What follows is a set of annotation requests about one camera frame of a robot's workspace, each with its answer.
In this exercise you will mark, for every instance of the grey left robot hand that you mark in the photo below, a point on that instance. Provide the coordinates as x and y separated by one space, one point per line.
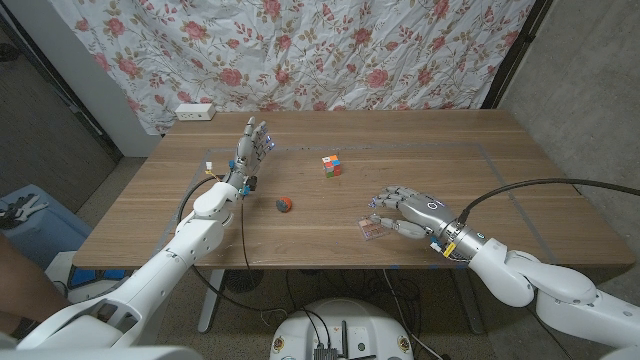
246 155

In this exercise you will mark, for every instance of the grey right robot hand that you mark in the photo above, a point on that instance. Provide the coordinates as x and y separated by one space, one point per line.
425 215

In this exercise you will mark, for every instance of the clear eyeshadow palette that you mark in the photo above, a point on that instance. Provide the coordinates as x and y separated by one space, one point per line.
370 230

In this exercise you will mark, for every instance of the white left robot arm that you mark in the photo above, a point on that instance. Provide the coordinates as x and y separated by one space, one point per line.
165 270

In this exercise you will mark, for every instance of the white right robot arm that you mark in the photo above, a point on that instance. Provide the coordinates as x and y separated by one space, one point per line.
550 290

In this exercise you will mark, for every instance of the red and grey ball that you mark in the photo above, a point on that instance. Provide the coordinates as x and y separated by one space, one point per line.
284 204

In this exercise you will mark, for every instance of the multicoloured Rubik's cube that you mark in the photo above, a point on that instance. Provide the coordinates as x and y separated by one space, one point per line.
331 166

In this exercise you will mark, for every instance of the white and black hand tool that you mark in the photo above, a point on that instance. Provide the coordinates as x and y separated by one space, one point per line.
27 207

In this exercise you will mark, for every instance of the white power strip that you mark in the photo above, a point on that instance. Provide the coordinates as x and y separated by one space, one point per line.
194 111

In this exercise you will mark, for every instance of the grey table leg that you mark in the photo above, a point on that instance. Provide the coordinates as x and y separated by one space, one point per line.
472 320

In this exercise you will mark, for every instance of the floral backdrop cloth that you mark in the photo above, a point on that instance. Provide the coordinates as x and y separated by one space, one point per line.
300 50

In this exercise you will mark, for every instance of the black round floor object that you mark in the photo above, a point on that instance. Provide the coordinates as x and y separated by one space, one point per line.
235 281

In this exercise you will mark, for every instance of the white robot torso base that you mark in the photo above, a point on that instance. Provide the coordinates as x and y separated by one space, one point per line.
345 330

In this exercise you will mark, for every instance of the white table leg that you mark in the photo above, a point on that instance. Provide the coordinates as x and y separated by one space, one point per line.
210 305

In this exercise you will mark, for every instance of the black backdrop stand pole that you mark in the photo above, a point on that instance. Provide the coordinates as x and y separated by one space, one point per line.
519 50

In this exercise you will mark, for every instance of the blue plastic bin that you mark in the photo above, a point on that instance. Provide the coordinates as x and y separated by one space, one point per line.
50 230

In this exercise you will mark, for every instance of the white floor box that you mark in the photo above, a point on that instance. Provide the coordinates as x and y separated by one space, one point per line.
60 265

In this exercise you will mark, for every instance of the person's bare leg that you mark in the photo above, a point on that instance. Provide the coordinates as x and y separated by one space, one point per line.
25 290

